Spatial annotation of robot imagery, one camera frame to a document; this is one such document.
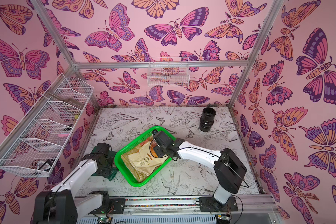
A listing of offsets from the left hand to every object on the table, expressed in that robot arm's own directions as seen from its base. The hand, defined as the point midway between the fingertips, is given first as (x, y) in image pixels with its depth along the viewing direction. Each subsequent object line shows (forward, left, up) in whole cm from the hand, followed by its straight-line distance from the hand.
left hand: (113, 162), depth 88 cm
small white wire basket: (+51, -35, +33) cm, 69 cm away
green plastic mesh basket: (-4, -8, 0) cm, 9 cm away
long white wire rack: (-6, +27, +26) cm, 38 cm away
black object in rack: (-10, +19, +23) cm, 31 cm away
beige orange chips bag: (0, -21, +5) cm, 22 cm away
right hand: (+6, -29, +9) cm, 30 cm away
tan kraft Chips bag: (-9, -19, +3) cm, 21 cm away
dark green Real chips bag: (-5, -1, +2) cm, 6 cm away
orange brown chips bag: (+12, -19, +4) cm, 23 cm away
